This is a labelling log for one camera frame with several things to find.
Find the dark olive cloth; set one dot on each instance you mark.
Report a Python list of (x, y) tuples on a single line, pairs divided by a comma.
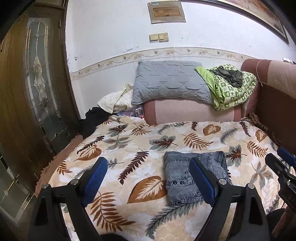
[(229, 75)]

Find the cream patterned cloth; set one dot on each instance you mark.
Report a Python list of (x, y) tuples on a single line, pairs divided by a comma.
[(111, 99)]

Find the beige leaf printed blanket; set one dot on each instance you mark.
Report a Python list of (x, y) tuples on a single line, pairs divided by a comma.
[(129, 148)]

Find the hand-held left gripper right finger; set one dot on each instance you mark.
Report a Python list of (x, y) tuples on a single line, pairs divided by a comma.
[(203, 183)]

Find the beige wall switch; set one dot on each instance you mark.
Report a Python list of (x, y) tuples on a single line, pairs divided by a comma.
[(163, 37), (153, 38)]

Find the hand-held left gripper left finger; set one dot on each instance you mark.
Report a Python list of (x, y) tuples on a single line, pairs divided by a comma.
[(94, 182)]

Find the grey quilted pillow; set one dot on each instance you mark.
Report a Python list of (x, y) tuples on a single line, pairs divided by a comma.
[(171, 81)]

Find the pink brown sofa armrest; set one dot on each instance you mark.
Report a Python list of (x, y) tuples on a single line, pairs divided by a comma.
[(277, 71)]

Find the framed wall plaque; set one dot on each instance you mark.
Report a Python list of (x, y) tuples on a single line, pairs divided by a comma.
[(166, 11)]

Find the black cloth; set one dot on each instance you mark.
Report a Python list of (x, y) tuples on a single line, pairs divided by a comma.
[(92, 120)]

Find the person's right forearm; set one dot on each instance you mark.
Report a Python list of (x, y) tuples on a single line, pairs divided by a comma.
[(283, 220)]

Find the brown patterned cloth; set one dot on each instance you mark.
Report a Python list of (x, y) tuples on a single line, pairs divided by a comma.
[(259, 122)]

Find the purple plastic packet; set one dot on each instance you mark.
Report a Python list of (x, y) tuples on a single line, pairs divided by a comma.
[(129, 112)]

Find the grey blue denim pants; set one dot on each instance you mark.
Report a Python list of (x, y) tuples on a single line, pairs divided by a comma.
[(178, 166)]

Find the small grey object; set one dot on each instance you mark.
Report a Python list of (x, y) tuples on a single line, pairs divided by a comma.
[(289, 60)]

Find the large framed picture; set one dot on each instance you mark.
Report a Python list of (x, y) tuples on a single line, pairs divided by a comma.
[(266, 16)]

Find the person's dark clothing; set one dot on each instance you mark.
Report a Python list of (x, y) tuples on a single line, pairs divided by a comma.
[(275, 221)]

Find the pink sofa back cushion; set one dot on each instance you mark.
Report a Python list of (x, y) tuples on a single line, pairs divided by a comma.
[(194, 111)]

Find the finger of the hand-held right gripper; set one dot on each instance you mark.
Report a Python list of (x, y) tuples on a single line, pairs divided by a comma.
[(286, 155), (274, 163)]

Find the green patterned quilt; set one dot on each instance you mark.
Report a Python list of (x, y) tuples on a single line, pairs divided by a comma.
[(229, 97)]

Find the wooden door with stained glass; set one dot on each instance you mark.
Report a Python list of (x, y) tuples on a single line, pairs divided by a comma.
[(27, 104)]

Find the brown fringed bedspread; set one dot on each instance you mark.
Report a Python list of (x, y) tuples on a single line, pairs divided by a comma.
[(55, 160)]

